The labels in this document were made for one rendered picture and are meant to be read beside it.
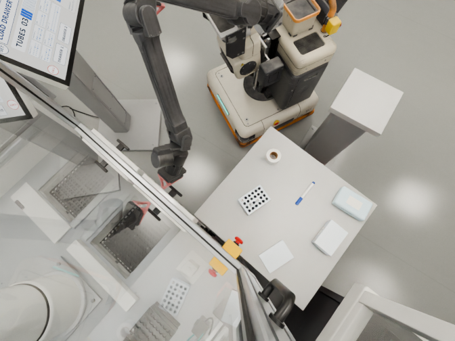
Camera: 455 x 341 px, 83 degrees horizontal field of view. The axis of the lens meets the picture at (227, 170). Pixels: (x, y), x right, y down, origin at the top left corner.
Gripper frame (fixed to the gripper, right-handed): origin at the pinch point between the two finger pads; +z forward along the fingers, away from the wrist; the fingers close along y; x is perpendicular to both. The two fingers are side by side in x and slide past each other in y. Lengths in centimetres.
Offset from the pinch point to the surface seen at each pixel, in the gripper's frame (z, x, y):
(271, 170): -11.4, 26.6, -40.5
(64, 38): -16, -80, -8
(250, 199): -0.8, 28.4, -27.3
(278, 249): 4, 52, -20
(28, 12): -23, -89, 2
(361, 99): -50, 37, -87
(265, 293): -33, 47, 29
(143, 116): 52, -86, -76
